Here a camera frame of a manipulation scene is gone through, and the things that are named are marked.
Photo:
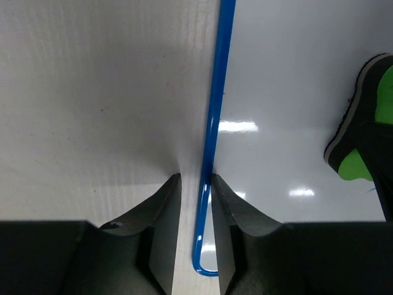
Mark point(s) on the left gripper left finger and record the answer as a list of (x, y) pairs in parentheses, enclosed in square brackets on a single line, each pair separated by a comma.
[(132, 254)]

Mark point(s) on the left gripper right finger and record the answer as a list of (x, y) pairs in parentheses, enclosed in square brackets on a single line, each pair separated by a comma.
[(259, 255)]

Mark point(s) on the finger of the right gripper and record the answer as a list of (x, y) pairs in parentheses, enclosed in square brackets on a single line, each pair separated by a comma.
[(373, 141)]

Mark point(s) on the blue-framed small whiteboard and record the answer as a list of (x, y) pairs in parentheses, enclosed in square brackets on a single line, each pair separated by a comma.
[(284, 73)]

